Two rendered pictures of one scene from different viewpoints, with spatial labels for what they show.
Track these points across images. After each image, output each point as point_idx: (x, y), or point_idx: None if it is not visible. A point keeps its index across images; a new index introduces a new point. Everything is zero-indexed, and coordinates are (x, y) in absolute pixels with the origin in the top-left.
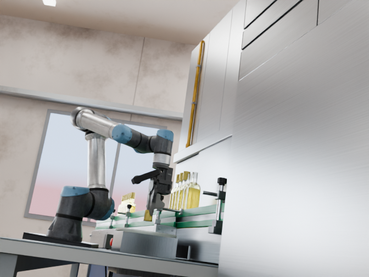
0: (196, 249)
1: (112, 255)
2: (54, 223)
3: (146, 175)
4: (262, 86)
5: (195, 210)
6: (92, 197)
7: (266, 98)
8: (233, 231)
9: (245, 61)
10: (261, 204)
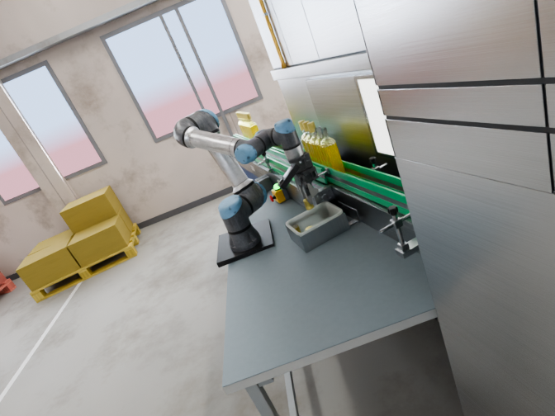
0: (367, 217)
1: (343, 344)
2: (233, 241)
3: (290, 177)
4: (448, 197)
5: (347, 177)
6: (246, 200)
7: (462, 218)
8: (451, 310)
9: (400, 139)
10: (488, 319)
